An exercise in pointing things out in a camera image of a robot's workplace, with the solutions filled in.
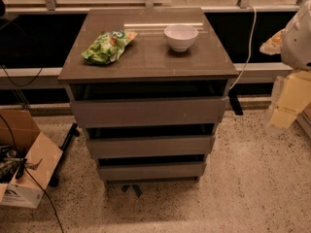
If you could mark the cardboard box at right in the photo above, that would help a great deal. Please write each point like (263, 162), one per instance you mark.
(304, 119)

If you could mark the white bowl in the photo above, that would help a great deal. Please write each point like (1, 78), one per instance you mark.
(180, 37)

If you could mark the grey bottom drawer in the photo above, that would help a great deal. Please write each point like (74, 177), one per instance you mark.
(152, 172)

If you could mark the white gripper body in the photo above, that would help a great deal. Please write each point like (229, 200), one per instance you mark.
(297, 46)

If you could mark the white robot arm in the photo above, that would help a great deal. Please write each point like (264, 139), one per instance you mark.
(296, 45)

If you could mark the grey middle drawer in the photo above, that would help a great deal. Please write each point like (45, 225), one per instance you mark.
(143, 147)

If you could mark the grey drawer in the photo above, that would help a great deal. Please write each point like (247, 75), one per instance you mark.
(143, 147)
(152, 172)
(148, 112)

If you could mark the green chip bag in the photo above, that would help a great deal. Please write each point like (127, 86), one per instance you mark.
(108, 47)

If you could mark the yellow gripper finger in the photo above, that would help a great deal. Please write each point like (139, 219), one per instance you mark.
(274, 44)

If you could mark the grey top drawer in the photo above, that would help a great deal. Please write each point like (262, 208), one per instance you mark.
(148, 112)

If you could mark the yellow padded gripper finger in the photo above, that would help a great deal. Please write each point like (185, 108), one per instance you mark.
(277, 121)

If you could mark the black stand leg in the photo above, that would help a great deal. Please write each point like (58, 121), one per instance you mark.
(73, 132)

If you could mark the grey drawer cabinet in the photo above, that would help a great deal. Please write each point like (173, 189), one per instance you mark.
(149, 69)

